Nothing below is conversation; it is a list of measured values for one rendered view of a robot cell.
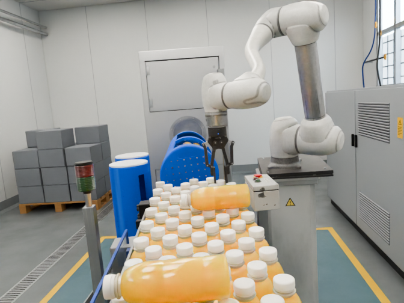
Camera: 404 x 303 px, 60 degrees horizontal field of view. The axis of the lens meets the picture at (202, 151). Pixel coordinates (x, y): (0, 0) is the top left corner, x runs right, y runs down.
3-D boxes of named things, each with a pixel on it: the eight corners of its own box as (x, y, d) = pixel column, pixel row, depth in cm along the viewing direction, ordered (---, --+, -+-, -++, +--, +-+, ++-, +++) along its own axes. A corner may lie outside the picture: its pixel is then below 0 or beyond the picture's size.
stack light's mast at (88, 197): (100, 202, 126) (95, 159, 124) (95, 208, 120) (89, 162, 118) (82, 204, 126) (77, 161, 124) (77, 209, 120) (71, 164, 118)
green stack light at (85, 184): (98, 186, 126) (97, 173, 125) (93, 190, 119) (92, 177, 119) (80, 188, 125) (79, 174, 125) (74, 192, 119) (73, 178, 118)
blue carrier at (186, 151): (210, 166, 256) (205, 128, 252) (222, 199, 169) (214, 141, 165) (172, 172, 255) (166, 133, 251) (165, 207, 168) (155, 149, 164)
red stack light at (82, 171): (97, 173, 125) (95, 162, 124) (92, 177, 119) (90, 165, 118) (79, 174, 125) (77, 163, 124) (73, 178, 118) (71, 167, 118)
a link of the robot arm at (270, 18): (247, 22, 163) (273, 17, 155) (263, 3, 172) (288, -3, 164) (257, 46, 171) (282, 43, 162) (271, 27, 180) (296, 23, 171)
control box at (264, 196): (267, 195, 154) (267, 173, 153) (279, 209, 135) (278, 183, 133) (245, 198, 154) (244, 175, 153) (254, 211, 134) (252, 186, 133)
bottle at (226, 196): (245, 182, 110) (186, 187, 110) (249, 184, 103) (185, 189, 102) (247, 205, 110) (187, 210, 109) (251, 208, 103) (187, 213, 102)
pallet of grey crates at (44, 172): (116, 195, 582) (108, 124, 566) (98, 210, 504) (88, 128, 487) (48, 198, 594) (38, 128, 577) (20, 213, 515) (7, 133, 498)
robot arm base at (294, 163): (301, 158, 208) (301, 149, 207) (301, 169, 187) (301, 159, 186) (270, 159, 213) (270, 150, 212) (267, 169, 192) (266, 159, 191)
